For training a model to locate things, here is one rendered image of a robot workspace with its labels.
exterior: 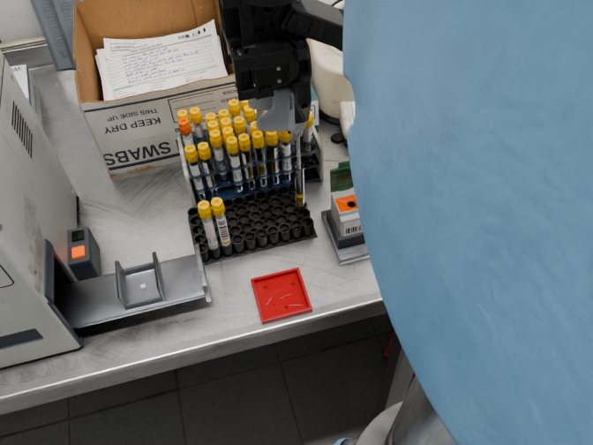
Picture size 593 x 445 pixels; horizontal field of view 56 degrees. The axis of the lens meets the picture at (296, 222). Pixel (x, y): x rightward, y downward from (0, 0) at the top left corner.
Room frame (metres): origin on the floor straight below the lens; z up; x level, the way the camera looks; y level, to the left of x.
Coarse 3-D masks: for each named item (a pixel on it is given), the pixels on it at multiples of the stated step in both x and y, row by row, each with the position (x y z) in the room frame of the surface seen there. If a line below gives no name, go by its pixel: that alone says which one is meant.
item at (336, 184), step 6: (342, 162) 0.50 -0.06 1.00; (348, 162) 0.51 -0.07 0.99; (336, 168) 0.50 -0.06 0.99; (342, 168) 0.50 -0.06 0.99; (348, 168) 0.50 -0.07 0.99; (330, 174) 0.50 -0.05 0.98; (336, 174) 0.50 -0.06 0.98; (342, 174) 0.50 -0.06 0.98; (348, 174) 0.50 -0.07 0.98; (330, 180) 0.50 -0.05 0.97; (336, 180) 0.50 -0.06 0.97; (342, 180) 0.50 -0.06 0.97; (348, 180) 0.50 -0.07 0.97; (330, 186) 0.50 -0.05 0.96; (336, 186) 0.50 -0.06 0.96; (342, 186) 0.50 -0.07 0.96; (348, 186) 0.50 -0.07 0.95
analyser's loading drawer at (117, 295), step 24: (120, 264) 0.40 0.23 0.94; (144, 264) 0.41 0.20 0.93; (168, 264) 0.41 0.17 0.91; (192, 264) 0.41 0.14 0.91; (72, 288) 0.38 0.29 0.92; (96, 288) 0.38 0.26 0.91; (120, 288) 0.36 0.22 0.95; (168, 288) 0.38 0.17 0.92; (192, 288) 0.38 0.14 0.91; (72, 312) 0.35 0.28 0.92; (96, 312) 0.35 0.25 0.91; (120, 312) 0.35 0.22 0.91
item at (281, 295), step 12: (264, 276) 0.41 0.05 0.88; (276, 276) 0.41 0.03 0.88; (288, 276) 0.41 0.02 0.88; (300, 276) 0.40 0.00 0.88; (252, 288) 0.39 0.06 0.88; (264, 288) 0.39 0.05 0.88; (276, 288) 0.39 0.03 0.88; (288, 288) 0.39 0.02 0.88; (300, 288) 0.39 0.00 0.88; (264, 300) 0.37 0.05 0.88; (276, 300) 0.37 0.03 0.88; (288, 300) 0.37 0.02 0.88; (300, 300) 0.37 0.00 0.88; (264, 312) 0.36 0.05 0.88; (276, 312) 0.36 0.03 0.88; (288, 312) 0.36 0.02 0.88; (300, 312) 0.35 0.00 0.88
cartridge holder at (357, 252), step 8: (328, 216) 0.48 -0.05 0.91; (328, 224) 0.48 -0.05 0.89; (328, 232) 0.48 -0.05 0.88; (336, 232) 0.45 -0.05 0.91; (360, 232) 0.45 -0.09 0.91; (336, 240) 0.45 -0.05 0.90; (344, 240) 0.44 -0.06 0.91; (352, 240) 0.45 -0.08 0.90; (360, 240) 0.45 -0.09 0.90; (336, 248) 0.44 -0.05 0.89; (344, 248) 0.44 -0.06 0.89; (352, 248) 0.44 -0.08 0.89; (360, 248) 0.44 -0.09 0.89; (344, 256) 0.43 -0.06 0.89; (352, 256) 0.43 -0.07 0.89; (360, 256) 0.43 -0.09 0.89; (368, 256) 0.43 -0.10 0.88
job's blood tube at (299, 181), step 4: (296, 164) 0.52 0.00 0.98; (296, 168) 0.52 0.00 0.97; (296, 172) 0.51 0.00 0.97; (300, 172) 0.51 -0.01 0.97; (296, 176) 0.51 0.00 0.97; (300, 176) 0.51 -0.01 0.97; (296, 180) 0.51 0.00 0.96; (300, 180) 0.51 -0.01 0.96; (296, 184) 0.51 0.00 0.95; (300, 184) 0.51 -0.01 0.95; (296, 188) 0.51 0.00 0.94; (300, 188) 0.51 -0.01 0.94; (296, 192) 0.51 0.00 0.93; (300, 192) 0.51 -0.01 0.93; (296, 196) 0.51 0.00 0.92; (300, 196) 0.51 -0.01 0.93; (304, 196) 0.52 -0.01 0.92; (296, 200) 0.51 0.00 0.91; (300, 200) 0.51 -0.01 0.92; (304, 200) 0.52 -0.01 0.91; (296, 204) 0.51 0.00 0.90; (300, 204) 0.51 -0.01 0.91; (304, 204) 0.52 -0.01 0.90
